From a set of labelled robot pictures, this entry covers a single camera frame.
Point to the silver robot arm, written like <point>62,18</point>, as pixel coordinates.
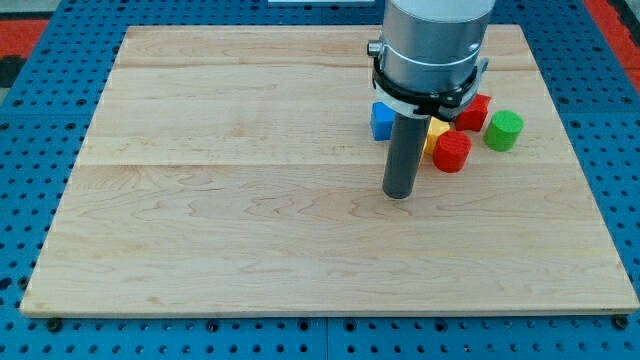
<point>430,46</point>

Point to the blue block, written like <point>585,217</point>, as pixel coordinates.
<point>381,121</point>

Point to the wooden board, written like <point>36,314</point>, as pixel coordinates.
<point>230,172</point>

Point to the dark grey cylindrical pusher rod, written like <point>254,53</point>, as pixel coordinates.
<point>408,137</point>

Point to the yellow block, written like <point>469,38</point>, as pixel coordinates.
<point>436,128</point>

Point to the red cylinder block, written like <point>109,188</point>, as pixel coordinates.
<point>451,151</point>

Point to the black and white mounting clamp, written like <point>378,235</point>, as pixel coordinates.
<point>445,106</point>

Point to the red angular block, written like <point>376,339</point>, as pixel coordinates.
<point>473,118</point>

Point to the green cylinder block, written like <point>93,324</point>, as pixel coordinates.
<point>503,130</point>

